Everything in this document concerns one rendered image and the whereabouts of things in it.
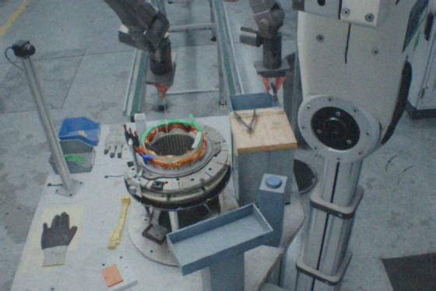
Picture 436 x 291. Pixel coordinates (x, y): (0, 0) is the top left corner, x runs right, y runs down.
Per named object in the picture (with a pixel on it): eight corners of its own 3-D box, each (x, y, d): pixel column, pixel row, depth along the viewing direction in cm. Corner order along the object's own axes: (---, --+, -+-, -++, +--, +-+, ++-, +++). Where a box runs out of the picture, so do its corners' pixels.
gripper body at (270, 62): (253, 66, 135) (253, 45, 130) (285, 63, 136) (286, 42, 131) (257, 76, 130) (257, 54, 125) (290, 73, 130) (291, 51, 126)
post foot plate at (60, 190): (85, 183, 167) (84, 181, 166) (72, 198, 160) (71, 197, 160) (67, 177, 170) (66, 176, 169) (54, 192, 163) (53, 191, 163)
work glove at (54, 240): (47, 213, 155) (44, 209, 153) (82, 212, 155) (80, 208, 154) (30, 268, 136) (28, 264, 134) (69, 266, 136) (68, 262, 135)
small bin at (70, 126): (101, 127, 195) (98, 114, 191) (98, 147, 184) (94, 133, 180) (67, 131, 195) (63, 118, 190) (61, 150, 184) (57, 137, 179)
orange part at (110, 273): (101, 271, 132) (100, 269, 132) (115, 265, 134) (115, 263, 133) (108, 288, 127) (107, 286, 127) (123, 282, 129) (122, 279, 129)
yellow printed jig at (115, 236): (121, 201, 158) (119, 195, 156) (131, 201, 158) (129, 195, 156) (108, 249, 141) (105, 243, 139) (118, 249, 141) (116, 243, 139)
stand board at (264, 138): (228, 117, 152) (228, 112, 150) (282, 112, 153) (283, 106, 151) (237, 154, 136) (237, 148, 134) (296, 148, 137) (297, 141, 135)
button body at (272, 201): (258, 244, 140) (259, 189, 125) (261, 228, 145) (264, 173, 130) (279, 248, 138) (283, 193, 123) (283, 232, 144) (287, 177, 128)
